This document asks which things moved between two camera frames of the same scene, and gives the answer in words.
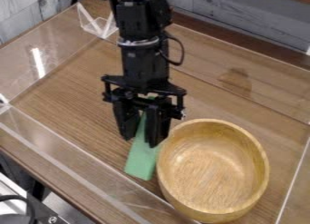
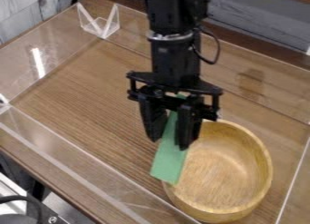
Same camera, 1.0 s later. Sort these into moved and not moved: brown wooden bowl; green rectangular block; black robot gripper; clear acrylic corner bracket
Moved: black robot gripper; green rectangular block
Not moved: brown wooden bowl; clear acrylic corner bracket
